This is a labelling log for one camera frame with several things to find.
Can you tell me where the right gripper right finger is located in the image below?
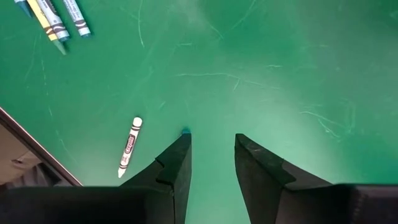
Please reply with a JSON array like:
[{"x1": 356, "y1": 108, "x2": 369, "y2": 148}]
[{"x1": 234, "y1": 133, "x2": 398, "y2": 224}]

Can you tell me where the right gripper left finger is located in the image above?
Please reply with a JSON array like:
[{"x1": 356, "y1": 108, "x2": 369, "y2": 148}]
[{"x1": 0, "y1": 133, "x2": 193, "y2": 224}]

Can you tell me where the white crayon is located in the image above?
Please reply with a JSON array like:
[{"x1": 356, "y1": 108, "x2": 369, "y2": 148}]
[{"x1": 117, "y1": 116, "x2": 144, "y2": 179}]

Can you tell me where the green table mat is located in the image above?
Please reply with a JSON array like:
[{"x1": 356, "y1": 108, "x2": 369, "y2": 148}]
[{"x1": 0, "y1": 0, "x2": 398, "y2": 224}]

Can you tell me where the blue crayon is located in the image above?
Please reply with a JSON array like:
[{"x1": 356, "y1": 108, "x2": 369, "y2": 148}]
[
  {"x1": 14, "y1": 0, "x2": 34, "y2": 18},
  {"x1": 36, "y1": 0, "x2": 70, "y2": 42},
  {"x1": 63, "y1": 0, "x2": 92, "y2": 39}
]

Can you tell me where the yellow crayon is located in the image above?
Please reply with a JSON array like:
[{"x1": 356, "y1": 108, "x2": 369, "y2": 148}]
[{"x1": 26, "y1": 0, "x2": 68, "y2": 56}]

